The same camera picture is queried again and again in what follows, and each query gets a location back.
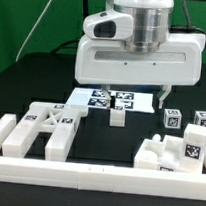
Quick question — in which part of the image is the white front fence wall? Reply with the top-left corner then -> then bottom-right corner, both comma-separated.
0,156 -> 206,200

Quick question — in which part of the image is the white chair back part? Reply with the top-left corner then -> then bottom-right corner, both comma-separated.
2,102 -> 89,162

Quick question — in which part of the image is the black cable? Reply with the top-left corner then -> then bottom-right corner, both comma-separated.
50,0 -> 100,58

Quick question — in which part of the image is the white chair seat part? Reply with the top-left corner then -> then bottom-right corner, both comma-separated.
133,132 -> 206,175

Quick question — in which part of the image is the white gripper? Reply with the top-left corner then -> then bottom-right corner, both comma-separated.
75,33 -> 206,109

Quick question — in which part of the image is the white cable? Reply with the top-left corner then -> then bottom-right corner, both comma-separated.
15,0 -> 62,65

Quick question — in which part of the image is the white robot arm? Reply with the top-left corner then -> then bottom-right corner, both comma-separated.
75,0 -> 206,108

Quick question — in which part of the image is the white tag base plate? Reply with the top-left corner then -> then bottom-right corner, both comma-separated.
67,88 -> 155,113

